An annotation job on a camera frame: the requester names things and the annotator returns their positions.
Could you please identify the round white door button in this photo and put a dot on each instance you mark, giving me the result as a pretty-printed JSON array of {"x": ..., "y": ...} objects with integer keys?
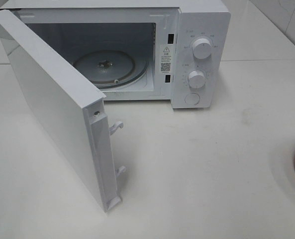
[{"x": 192, "y": 99}]

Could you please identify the white microwave knob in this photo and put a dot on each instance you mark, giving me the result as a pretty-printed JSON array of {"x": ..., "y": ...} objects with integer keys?
[
  {"x": 201, "y": 48},
  {"x": 196, "y": 79}
]

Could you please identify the white microwave door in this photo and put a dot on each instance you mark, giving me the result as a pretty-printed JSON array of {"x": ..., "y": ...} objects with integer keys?
[{"x": 68, "y": 106}]

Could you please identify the white warning sticker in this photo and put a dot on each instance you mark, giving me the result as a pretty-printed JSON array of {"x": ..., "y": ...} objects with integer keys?
[{"x": 166, "y": 58}]

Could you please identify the white microwave oven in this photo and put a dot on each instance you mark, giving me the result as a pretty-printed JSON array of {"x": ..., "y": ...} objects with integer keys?
[{"x": 74, "y": 28}]

